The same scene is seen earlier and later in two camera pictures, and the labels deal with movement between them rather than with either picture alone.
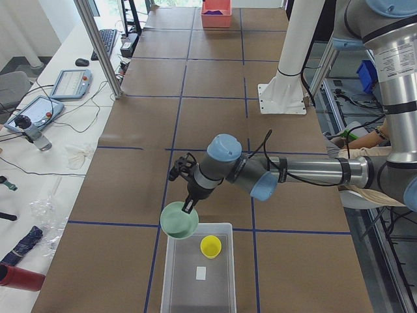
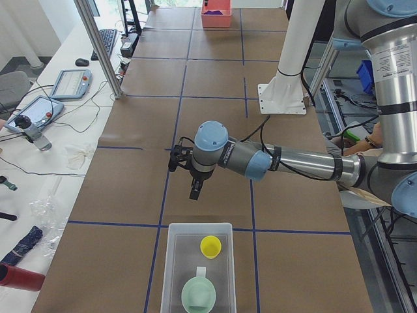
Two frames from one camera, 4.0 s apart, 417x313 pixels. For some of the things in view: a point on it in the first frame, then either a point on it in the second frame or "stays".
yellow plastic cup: x=210 y=246 stays
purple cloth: x=215 y=12 stays
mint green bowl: x=178 y=223 -> x=199 y=295
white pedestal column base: x=285 y=94 stays
